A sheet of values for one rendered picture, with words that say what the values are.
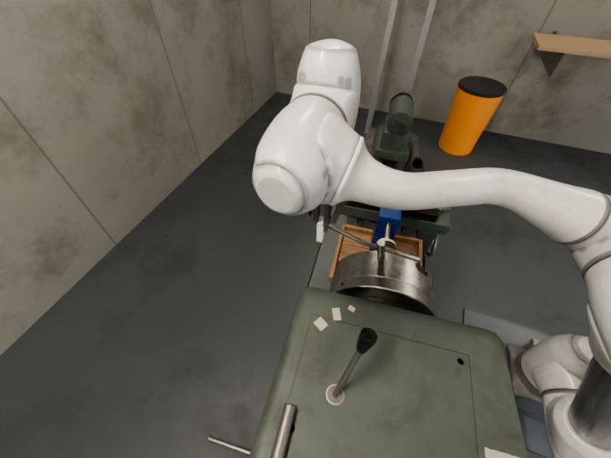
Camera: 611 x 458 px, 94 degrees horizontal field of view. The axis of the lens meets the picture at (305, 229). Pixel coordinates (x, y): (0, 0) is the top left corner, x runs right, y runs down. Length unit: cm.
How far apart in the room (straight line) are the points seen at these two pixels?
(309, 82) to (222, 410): 178
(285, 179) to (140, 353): 200
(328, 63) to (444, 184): 23
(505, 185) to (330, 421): 51
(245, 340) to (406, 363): 148
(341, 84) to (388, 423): 59
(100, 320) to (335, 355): 201
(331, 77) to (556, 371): 102
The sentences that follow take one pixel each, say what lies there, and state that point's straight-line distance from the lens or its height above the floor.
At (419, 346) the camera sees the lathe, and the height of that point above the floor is 125.
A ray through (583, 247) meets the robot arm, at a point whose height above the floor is 151.
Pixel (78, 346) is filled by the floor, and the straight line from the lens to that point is 246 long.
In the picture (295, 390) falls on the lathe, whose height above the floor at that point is 125.
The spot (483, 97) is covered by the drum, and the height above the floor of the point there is 67.
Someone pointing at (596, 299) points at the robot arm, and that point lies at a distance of 63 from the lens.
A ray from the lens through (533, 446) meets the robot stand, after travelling 136.
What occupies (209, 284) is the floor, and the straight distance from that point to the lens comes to 229.
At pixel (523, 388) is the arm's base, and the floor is 82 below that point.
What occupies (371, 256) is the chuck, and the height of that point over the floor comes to 123.
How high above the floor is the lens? 189
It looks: 49 degrees down
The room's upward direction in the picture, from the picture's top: 1 degrees clockwise
